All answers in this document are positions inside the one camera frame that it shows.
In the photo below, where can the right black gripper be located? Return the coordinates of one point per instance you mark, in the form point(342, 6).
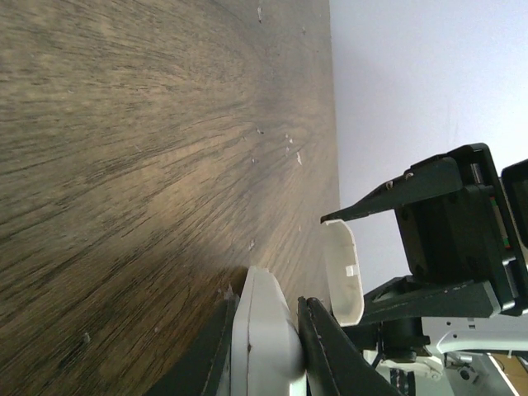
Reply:
point(454, 226)

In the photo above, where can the white remote control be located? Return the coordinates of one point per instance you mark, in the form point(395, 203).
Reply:
point(266, 355)

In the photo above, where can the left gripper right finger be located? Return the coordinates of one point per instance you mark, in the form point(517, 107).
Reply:
point(334, 366)

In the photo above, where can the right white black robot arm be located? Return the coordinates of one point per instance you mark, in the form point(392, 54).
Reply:
point(406, 344)

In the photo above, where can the white battery compartment cover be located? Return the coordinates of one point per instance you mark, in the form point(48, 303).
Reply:
point(343, 273)

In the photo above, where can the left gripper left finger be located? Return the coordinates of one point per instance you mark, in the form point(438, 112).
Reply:
point(205, 368)

